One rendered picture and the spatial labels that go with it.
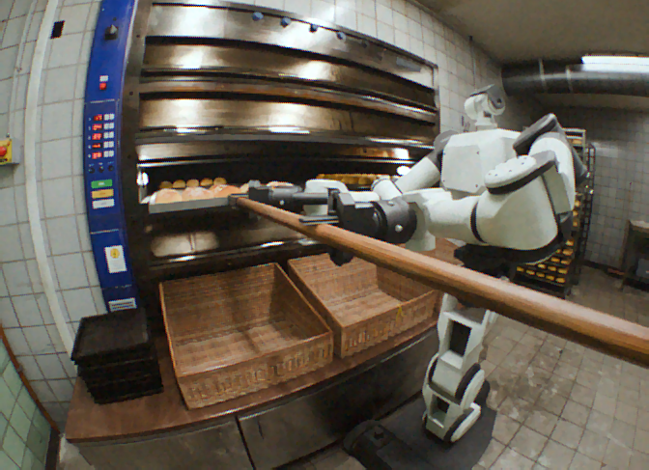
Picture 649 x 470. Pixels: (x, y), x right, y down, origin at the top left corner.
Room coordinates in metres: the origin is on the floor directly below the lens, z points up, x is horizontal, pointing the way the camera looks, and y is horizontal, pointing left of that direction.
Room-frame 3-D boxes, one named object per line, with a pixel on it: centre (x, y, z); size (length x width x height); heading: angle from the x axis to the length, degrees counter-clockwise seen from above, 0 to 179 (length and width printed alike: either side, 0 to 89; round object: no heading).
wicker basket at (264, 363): (0.88, 0.33, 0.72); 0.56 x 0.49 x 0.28; 123
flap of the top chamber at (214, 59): (1.42, -0.02, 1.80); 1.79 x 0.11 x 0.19; 122
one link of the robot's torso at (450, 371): (0.67, -0.45, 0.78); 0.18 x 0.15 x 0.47; 34
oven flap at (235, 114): (1.42, -0.02, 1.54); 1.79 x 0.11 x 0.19; 122
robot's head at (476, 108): (0.68, -0.43, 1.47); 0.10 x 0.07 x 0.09; 5
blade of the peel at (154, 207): (1.02, 0.40, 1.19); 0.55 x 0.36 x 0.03; 124
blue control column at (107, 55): (1.64, 1.36, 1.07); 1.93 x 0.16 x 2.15; 32
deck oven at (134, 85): (2.17, 0.55, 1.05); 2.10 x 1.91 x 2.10; 122
